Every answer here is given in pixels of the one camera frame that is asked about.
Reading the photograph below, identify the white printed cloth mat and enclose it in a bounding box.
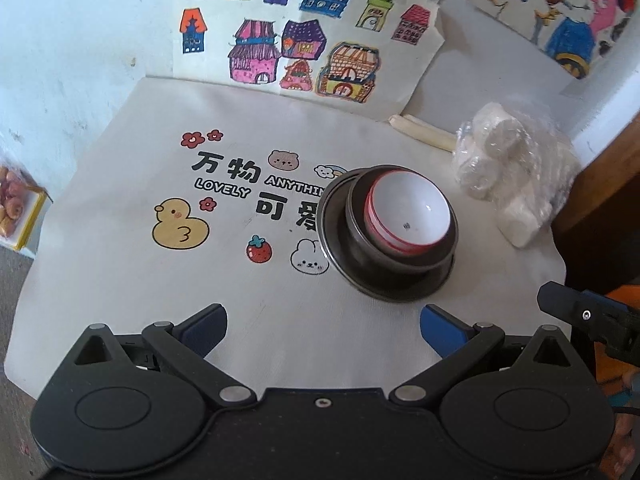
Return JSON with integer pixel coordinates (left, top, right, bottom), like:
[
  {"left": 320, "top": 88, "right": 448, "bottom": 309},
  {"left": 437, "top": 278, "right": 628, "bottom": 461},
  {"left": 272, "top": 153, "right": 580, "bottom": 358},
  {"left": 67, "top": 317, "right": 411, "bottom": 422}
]
[{"left": 4, "top": 79, "right": 565, "bottom": 396}]

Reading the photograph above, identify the cream stick back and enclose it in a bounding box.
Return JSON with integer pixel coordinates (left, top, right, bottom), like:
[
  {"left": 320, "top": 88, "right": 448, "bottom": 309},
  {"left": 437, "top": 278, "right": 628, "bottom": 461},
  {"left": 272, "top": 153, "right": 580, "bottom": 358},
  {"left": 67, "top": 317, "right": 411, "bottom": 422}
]
[{"left": 402, "top": 114, "right": 457, "bottom": 151}]

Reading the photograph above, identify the house drawings paper sheet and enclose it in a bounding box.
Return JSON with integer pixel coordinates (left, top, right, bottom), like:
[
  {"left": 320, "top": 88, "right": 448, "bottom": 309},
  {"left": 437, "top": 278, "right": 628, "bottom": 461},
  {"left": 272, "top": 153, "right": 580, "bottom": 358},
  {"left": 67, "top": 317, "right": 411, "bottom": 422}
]
[{"left": 172, "top": 0, "right": 445, "bottom": 122}]

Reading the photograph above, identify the wooden door frame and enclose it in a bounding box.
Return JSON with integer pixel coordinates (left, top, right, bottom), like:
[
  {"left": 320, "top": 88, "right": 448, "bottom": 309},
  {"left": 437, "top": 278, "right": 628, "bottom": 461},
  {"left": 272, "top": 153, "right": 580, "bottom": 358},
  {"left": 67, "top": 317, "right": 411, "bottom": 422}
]
[{"left": 552, "top": 115, "right": 639, "bottom": 235}]

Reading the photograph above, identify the steel plate with sticker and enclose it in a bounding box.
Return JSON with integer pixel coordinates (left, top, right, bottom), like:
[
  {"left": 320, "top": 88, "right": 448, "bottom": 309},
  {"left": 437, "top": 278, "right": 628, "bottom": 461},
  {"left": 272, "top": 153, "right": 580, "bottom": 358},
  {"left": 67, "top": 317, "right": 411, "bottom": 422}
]
[{"left": 316, "top": 165, "right": 458, "bottom": 302}]

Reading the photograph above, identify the teddy bear painting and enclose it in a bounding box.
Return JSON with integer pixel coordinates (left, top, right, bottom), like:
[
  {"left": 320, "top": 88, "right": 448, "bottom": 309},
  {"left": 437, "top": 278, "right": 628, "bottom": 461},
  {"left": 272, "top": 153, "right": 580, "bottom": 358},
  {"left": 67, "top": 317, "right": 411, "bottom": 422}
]
[{"left": 469, "top": 0, "right": 639, "bottom": 79}]

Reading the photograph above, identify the steel bowl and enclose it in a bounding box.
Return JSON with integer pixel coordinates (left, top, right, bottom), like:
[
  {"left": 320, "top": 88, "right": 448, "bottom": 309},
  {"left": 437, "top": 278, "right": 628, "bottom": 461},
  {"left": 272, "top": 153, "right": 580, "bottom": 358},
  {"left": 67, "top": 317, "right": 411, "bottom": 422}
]
[{"left": 345, "top": 166, "right": 458, "bottom": 274}]

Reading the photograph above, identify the cream stick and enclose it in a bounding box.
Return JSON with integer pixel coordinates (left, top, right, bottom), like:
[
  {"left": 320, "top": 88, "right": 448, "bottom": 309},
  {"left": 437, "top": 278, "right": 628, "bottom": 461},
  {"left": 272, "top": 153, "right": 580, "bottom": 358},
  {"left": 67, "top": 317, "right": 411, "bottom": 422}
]
[
  {"left": 402, "top": 114, "right": 457, "bottom": 151},
  {"left": 388, "top": 115, "right": 457, "bottom": 153}
]

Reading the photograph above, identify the white bowl with speck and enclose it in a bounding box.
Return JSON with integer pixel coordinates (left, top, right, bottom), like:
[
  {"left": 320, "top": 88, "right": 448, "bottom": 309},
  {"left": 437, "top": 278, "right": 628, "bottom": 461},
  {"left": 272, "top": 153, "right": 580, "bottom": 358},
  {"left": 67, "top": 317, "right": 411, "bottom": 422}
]
[{"left": 363, "top": 169, "right": 452, "bottom": 257}]

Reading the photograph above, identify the person's right hand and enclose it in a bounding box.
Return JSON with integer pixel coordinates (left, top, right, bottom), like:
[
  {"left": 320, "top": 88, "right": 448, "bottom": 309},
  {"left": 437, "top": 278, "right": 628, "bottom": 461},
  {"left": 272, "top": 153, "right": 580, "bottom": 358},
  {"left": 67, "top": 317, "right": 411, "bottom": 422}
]
[{"left": 599, "top": 414, "right": 637, "bottom": 480}]

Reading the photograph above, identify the yellow framed picture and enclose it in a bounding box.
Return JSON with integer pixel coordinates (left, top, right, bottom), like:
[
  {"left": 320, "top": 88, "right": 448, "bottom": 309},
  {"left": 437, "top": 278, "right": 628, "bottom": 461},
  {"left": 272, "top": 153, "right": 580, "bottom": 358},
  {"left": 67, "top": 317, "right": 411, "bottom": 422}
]
[{"left": 0, "top": 160, "right": 48, "bottom": 252}]

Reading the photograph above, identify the clear bag of white rolls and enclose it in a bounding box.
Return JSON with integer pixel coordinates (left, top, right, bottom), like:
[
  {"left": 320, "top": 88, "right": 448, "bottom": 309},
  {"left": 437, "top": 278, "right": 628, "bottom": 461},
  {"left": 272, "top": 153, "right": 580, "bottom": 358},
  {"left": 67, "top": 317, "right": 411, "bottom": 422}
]
[{"left": 452, "top": 102, "right": 580, "bottom": 248}]

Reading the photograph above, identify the cream stick front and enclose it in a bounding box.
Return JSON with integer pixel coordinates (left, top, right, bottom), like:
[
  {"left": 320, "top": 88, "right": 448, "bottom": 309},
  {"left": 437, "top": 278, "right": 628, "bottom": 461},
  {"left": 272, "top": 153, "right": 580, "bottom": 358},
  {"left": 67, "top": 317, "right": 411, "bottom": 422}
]
[{"left": 388, "top": 115, "right": 457, "bottom": 153}]

